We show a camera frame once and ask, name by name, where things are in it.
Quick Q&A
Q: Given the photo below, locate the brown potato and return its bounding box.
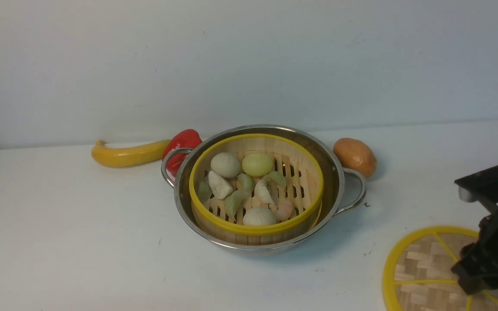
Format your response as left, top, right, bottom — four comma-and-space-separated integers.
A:
333, 138, 377, 178

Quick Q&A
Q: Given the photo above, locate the red bell pepper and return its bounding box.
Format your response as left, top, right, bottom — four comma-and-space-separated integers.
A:
162, 129, 202, 178

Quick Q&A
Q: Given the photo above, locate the yellow bamboo steamer basket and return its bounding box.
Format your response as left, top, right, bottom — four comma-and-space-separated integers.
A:
190, 138, 322, 234

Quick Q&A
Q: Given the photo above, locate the white dumpling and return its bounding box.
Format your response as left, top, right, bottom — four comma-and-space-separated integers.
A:
254, 176, 275, 206
208, 171, 233, 200

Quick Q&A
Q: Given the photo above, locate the green dumpling middle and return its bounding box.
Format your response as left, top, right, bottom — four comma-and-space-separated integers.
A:
236, 173, 255, 193

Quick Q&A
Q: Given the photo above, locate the green dumpling front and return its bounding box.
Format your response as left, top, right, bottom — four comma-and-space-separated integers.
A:
224, 189, 251, 219

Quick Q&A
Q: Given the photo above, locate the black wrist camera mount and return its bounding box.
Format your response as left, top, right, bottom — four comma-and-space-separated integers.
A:
454, 165, 498, 214

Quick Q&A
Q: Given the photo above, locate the stainless steel pot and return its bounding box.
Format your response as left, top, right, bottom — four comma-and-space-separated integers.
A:
160, 124, 367, 256

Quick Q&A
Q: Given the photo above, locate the yellow-green round bun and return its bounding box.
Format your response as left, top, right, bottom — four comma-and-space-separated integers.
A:
242, 152, 274, 177

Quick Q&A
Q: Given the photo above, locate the pink dumpling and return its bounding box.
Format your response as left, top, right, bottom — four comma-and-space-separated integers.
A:
275, 199, 294, 222

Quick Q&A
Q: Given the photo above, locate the yellow plastic banana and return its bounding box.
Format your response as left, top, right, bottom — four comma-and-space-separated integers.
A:
91, 140, 171, 168

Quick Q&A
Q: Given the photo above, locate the green dumpling upper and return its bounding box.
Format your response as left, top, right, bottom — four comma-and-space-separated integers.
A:
262, 171, 287, 188

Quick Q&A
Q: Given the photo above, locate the yellow woven steamer lid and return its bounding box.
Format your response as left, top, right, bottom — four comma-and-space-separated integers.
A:
382, 226, 498, 311

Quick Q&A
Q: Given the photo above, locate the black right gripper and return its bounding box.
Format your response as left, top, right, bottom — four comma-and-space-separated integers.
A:
450, 203, 498, 295

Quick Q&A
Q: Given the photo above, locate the green dumpling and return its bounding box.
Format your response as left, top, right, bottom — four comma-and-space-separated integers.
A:
262, 171, 287, 188
236, 173, 255, 193
196, 181, 213, 204
224, 189, 251, 219

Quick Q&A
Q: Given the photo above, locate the white dumpling centre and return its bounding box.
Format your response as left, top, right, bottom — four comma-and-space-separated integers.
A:
254, 176, 275, 206

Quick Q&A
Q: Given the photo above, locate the white dumpling left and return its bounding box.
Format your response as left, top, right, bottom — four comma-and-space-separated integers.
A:
208, 171, 233, 200

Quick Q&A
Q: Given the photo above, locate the green dumpling far left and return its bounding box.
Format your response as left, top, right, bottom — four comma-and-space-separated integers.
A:
196, 181, 213, 204

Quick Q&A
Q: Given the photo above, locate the white bun front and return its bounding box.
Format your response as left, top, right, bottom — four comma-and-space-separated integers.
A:
243, 206, 277, 226

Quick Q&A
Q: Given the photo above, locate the white round bun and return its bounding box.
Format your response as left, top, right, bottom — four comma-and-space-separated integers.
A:
210, 152, 241, 178

